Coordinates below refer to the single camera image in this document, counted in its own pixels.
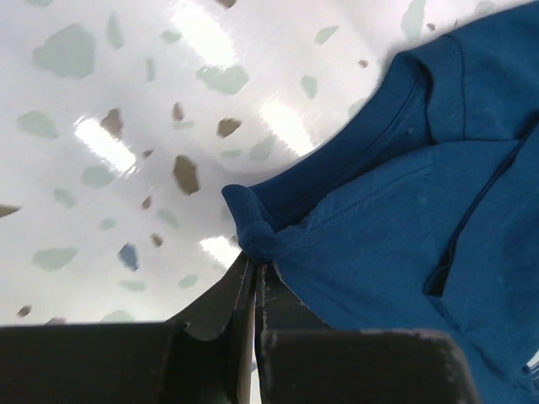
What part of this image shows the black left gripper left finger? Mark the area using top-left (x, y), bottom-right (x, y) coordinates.
top-left (1, 255), bottom-right (255, 403)

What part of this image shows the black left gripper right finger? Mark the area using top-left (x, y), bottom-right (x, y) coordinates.
top-left (255, 265), bottom-right (481, 403)

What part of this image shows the navy blue printed t-shirt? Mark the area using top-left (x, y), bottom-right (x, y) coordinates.
top-left (222, 2), bottom-right (538, 403)

